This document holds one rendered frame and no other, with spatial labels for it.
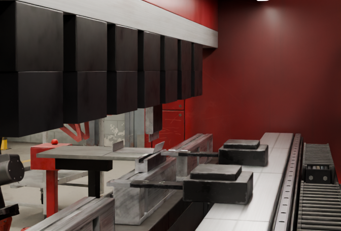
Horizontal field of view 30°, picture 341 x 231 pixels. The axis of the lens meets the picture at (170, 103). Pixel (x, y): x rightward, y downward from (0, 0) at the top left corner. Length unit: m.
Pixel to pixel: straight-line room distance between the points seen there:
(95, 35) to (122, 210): 0.48
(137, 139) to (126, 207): 8.18
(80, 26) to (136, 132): 8.59
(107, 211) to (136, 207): 0.22
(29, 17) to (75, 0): 0.16
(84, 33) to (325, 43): 1.52
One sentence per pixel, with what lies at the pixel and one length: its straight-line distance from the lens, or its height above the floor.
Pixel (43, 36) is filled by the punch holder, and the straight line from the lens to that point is 0.86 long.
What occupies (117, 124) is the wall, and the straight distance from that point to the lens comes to 9.73.
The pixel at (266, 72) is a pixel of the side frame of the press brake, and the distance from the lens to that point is 2.41.
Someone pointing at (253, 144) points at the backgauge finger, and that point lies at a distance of 1.52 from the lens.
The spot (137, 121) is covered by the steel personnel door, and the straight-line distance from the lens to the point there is 9.54.
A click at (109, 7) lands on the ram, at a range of 1.13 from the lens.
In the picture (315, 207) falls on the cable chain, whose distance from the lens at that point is 0.83.
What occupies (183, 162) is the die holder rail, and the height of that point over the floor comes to 0.93.
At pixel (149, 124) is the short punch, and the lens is 1.56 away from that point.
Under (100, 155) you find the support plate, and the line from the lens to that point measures 1.57.
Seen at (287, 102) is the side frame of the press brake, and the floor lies 1.09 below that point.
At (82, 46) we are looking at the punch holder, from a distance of 0.99.
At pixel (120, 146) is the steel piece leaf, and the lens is 1.67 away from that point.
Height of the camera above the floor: 1.21
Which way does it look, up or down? 3 degrees down
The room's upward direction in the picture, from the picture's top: straight up
